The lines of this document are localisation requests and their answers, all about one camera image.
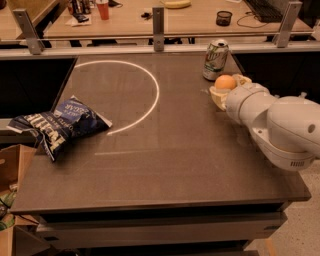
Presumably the right metal rail bracket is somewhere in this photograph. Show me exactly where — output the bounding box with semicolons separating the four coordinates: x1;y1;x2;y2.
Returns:
272;0;302;48

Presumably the middle metal rail bracket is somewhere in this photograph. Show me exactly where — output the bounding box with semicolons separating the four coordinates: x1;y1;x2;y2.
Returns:
152;7;164;52

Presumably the blue chip bag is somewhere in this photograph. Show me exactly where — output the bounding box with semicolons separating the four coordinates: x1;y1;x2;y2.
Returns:
7;96;112;162

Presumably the metal rail bracket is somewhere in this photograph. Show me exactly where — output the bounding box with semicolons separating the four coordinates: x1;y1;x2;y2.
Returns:
272;0;302;48
152;7;164;52
13;8;44;55

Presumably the yellow banana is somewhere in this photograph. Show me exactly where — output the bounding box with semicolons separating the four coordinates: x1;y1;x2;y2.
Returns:
162;0;191;9

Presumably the brown cardboard box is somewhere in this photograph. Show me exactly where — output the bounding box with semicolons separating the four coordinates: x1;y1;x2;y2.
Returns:
0;145;50;256

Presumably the left metal rail bracket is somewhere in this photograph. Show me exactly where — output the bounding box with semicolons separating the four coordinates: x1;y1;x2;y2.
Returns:
13;8;44;55

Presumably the small black object on desk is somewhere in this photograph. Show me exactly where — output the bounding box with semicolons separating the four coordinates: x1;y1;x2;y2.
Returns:
140;12;153;20

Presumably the black cable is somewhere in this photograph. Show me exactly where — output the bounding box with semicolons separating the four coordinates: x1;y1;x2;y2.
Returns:
236;11;270;29

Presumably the red plastic cup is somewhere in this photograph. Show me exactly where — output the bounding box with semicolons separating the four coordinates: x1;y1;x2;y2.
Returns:
95;0;109;20

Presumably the orange fruit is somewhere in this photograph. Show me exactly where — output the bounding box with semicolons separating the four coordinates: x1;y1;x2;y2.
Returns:
214;75;236;90

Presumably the black keyboard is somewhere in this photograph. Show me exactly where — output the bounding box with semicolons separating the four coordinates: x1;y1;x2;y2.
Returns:
244;0;283;23

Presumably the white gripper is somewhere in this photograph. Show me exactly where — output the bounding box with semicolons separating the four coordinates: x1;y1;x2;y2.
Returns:
209;74;277;126

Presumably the green white 7up can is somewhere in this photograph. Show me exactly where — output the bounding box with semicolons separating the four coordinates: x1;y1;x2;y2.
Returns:
203;39;229;81

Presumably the black phone on paper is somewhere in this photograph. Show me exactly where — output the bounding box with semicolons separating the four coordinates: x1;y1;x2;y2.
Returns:
73;13;89;23

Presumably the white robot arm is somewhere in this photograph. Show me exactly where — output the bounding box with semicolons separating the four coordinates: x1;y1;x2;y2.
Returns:
209;74;320;171

